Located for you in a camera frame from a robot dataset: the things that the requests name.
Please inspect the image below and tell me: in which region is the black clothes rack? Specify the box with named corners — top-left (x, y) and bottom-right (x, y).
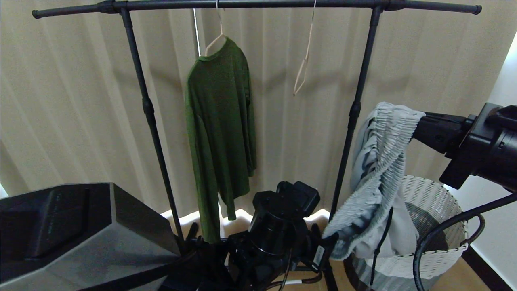
top-left (32, 0), bottom-right (483, 291)

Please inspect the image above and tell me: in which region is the pink clothes hanger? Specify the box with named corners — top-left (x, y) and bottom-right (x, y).
top-left (292, 0), bottom-right (318, 97)
top-left (204, 0), bottom-right (228, 58)

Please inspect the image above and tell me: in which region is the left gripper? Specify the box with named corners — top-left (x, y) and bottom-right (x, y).
top-left (297, 224), bottom-right (339, 273)

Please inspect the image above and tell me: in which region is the green printed t-shirt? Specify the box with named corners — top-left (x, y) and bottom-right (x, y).
top-left (185, 36), bottom-right (258, 244)

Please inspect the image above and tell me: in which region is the white laundry basket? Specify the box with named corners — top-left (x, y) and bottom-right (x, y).
top-left (343, 175), bottom-right (486, 291)

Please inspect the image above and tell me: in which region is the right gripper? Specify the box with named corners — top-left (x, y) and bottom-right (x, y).
top-left (439, 102), bottom-right (517, 193)

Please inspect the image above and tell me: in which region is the black cable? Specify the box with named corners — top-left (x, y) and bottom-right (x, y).
top-left (412, 192), bottom-right (517, 291)

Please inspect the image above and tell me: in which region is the pale grey garment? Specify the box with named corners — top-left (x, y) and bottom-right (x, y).
top-left (322, 101), bottom-right (427, 285)

